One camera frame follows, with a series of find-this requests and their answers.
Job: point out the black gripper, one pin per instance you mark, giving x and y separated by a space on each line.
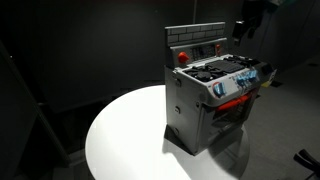
251 21

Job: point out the grey toy stove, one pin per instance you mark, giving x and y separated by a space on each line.
211 77

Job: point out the black object on floor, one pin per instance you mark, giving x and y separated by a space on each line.
307 161

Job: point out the round white table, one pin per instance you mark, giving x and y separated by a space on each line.
129 140

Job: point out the orange oven door handle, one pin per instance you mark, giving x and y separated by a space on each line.
233 102

